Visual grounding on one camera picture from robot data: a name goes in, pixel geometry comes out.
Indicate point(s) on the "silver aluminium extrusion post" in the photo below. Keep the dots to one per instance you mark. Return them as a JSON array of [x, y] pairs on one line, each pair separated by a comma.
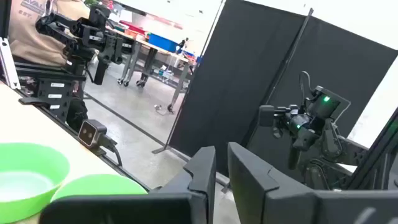
[[7, 62]]

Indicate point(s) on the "person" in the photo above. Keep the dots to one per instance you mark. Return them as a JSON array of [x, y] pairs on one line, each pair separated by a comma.
[[28, 40]]

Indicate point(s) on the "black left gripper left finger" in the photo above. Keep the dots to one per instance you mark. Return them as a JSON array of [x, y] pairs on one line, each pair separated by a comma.
[[174, 205]]

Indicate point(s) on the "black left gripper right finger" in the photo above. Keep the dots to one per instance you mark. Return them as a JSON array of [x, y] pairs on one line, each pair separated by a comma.
[[255, 193]]

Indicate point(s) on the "wheeled workbench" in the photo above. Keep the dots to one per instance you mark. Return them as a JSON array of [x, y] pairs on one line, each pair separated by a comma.
[[136, 41]]

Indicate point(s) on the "black box with white labels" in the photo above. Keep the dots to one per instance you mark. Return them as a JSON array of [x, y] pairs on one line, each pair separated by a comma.
[[62, 99]]

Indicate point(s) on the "black room divider panel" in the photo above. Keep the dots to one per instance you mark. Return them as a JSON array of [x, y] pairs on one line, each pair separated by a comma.
[[342, 62], [242, 77]]

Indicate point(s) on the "blue storage bin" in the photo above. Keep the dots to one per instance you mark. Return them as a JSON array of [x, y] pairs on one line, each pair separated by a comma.
[[163, 43]]

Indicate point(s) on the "small grey depth camera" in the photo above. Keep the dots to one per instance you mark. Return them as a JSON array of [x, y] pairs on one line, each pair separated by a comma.
[[90, 133]]

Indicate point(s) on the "green plastic mini bowl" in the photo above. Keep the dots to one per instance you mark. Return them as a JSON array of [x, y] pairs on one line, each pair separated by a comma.
[[31, 154], [99, 185]]

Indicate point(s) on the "red storage bin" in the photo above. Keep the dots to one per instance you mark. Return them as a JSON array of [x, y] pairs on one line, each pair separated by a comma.
[[132, 26]]

